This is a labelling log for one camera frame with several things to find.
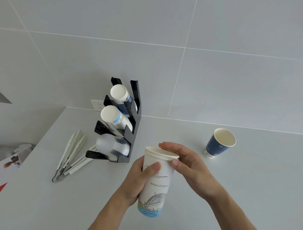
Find person's left forearm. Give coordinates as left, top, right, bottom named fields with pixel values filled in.
left=89, top=190, right=133, bottom=230

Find person's right forearm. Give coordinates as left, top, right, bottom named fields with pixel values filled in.
left=205, top=185, right=257, bottom=230

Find black cup holder rack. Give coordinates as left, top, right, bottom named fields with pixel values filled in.
left=85, top=77, right=142, bottom=163

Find blue paper cup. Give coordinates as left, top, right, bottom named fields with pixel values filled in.
left=204, top=128, right=237, bottom=159

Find person's right hand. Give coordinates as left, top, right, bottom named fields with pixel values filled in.
left=158, top=142, right=223, bottom=201

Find stack of blue paper cups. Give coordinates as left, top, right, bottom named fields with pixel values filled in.
left=110, top=84, right=135, bottom=116

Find stack of clear plastic cups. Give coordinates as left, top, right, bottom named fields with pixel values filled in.
left=96, top=134, right=130, bottom=160

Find white printed paper cup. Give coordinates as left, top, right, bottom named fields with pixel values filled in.
left=137, top=146, right=180, bottom=217

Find person's left hand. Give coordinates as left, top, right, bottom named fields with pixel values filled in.
left=118, top=157, right=161, bottom=207

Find white picture card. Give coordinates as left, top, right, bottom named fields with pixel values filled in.
left=2, top=153, right=22, bottom=169

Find stack of white printed cups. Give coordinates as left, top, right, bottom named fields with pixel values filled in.
left=100, top=105, right=133, bottom=137

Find grey bin with bag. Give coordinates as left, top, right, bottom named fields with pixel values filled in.
left=0, top=143, right=36, bottom=164

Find white plastic tongs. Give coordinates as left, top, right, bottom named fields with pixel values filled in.
left=62, top=145, right=98, bottom=176
left=52, top=130, right=88, bottom=183

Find white wall socket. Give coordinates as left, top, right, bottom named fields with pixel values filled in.
left=91, top=100, right=104, bottom=112

